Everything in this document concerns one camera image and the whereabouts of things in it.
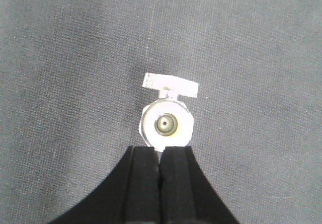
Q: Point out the dark grey conveyor belt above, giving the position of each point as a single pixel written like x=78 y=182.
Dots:
x=71 y=99

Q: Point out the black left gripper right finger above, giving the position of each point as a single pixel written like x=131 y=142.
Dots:
x=186 y=195

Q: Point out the silver metal valve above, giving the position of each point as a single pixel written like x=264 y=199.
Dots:
x=167 y=122

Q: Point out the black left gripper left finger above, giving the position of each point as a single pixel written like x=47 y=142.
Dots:
x=129 y=194

